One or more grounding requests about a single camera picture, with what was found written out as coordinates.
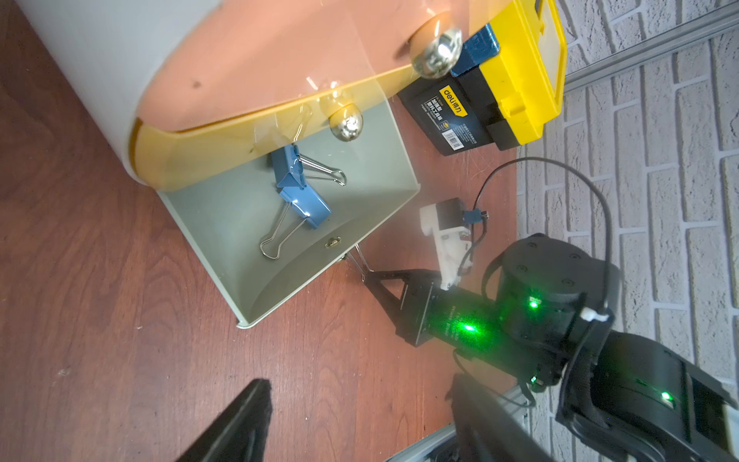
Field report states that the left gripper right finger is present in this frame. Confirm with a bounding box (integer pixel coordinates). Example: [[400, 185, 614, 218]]
[[450, 373, 552, 462]]

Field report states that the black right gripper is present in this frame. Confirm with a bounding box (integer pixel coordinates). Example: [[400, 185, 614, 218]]
[[364, 269, 503, 359]]

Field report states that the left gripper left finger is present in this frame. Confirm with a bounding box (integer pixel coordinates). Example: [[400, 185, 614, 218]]
[[178, 378, 273, 461]]

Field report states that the blue binder clip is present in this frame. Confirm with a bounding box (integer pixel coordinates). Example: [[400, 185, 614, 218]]
[[259, 185, 332, 261], [269, 144, 348, 190]]

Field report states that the grey bottom drawer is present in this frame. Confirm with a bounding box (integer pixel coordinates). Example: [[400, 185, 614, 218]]
[[160, 102, 420, 329]]

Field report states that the yellow drawer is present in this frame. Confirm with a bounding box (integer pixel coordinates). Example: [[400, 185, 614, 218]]
[[128, 0, 515, 193]]

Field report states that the orange top drawer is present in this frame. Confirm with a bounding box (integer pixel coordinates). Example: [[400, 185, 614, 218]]
[[138, 1, 469, 132]]

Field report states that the blue binder clip shiny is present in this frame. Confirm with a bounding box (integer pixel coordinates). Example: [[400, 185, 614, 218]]
[[344, 244, 373, 281]]

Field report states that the round white drawer cabinet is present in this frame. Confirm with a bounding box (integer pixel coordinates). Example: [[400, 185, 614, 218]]
[[18, 0, 221, 180]]

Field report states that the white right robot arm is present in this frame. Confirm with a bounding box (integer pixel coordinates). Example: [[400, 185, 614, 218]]
[[363, 234, 738, 461]]

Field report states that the yellow black toolbox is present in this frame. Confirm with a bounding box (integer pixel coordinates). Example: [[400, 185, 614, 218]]
[[400, 1, 568, 156]]

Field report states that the aluminium rail frame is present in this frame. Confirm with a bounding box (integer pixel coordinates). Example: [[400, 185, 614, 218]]
[[388, 386, 531, 461]]

